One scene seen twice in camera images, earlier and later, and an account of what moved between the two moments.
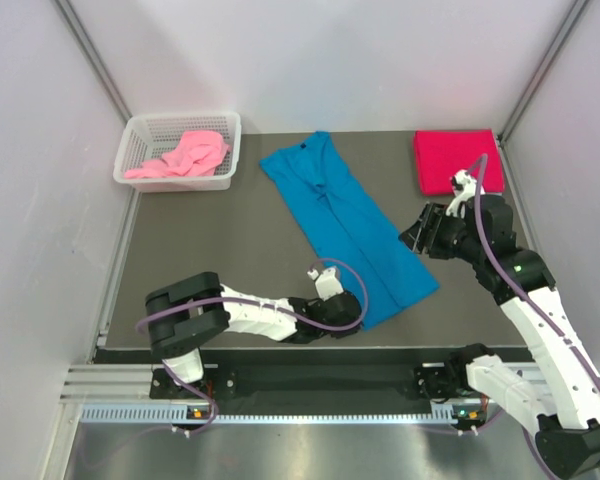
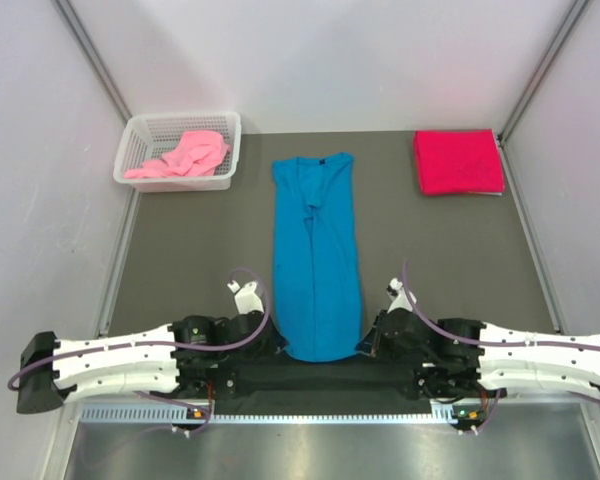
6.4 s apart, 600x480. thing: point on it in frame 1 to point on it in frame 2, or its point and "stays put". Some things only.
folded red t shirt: [441, 153] stays put
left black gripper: [339, 333] to [269, 346]
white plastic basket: [178, 151] stays put
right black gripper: [419, 234] to [374, 344]
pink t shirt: [199, 154] stays put
